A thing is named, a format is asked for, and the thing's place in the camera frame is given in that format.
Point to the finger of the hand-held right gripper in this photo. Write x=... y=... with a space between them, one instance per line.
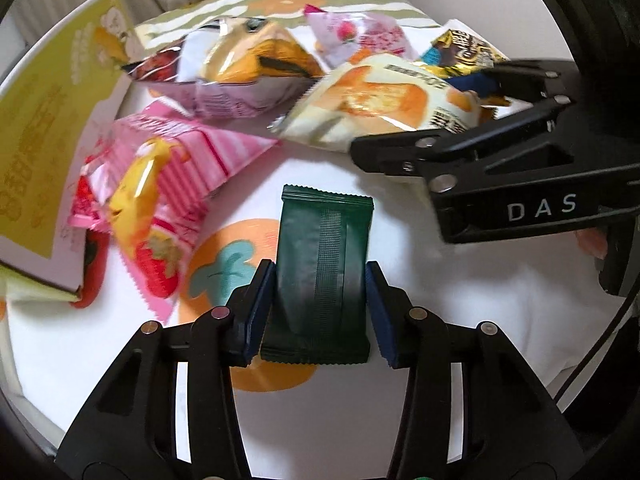
x=395 y=152
x=470 y=84

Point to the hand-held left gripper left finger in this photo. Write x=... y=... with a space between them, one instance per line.
x=259 y=305

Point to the dark green snack packet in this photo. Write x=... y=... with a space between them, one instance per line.
x=320 y=240

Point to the green cardboard box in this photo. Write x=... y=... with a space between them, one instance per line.
x=45 y=150

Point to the black and gold snack packet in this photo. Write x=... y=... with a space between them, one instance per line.
x=460 y=47

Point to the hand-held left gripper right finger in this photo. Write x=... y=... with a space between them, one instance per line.
x=381 y=310

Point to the pink strawberry snack packet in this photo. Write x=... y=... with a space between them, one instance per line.
x=370 y=35

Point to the white and yellow snack packet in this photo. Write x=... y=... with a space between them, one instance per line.
x=235 y=70

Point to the person's right hand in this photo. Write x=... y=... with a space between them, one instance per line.
x=591 y=242

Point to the cream bread snack packet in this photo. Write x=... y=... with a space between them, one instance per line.
x=370 y=105

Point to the pink striped snack packet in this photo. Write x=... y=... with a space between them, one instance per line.
x=165 y=160

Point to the white cloth with persimmon print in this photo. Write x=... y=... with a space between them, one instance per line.
x=475 y=300

